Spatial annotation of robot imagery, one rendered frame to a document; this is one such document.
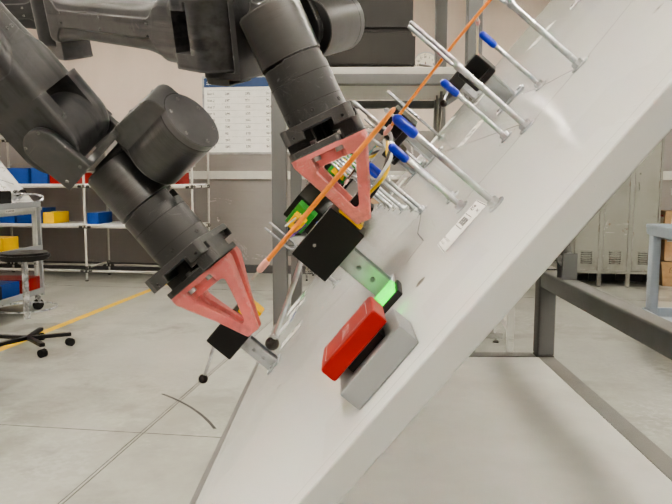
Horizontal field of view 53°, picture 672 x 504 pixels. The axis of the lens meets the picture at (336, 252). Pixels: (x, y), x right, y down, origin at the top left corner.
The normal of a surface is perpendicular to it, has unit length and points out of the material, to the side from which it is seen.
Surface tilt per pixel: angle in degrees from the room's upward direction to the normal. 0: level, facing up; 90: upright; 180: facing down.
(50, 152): 119
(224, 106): 90
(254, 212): 90
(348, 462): 90
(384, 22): 90
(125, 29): 104
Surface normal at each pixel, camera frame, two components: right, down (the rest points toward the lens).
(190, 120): 0.70, -0.52
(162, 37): -0.73, 0.32
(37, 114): -0.13, 0.57
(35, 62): 0.83, -0.38
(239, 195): -0.15, 0.11
